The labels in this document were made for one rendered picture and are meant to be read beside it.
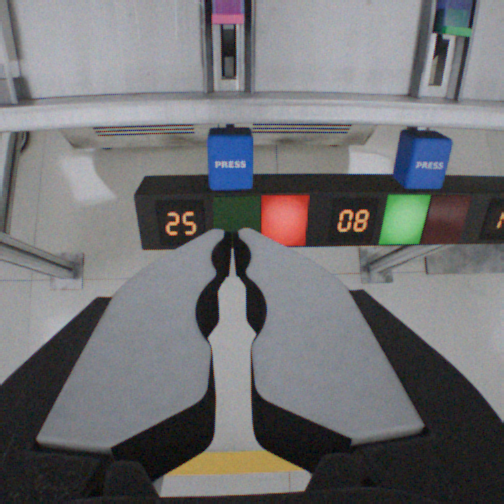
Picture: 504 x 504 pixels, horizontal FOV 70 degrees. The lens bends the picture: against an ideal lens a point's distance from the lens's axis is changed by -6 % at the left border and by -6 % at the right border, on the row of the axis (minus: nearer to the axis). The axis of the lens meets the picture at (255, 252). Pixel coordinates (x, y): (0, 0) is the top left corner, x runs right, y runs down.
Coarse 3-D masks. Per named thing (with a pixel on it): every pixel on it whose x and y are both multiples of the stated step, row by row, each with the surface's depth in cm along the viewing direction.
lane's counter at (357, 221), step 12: (336, 204) 24; (348, 204) 24; (360, 204) 24; (372, 204) 24; (336, 216) 24; (348, 216) 24; (360, 216) 24; (372, 216) 24; (336, 228) 25; (348, 228) 25; (360, 228) 25; (372, 228) 25; (336, 240) 25; (348, 240) 25; (360, 240) 25
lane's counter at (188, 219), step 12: (156, 204) 23; (168, 204) 23; (180, 204) 23; (192, 204) 23; (168, 216) 24; (180, 216) 24; (192, 216) 24; (204, 216) 24; (168, 228) 24; (180, 228) 24; (192, 228) 24; (204, 228) 24; (168, 240) 25; (180, 240) 25
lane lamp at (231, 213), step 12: (216, 204) 23; (228, 204) 23; (240, 204) 23; (252, 204) 24; (216, 216) 24; (228, 216) 24; (240, 216) 24; (252, 216) 24; (216, 228) 24; (228, 228) 24; (240, 228) 24; (252, 228) 24
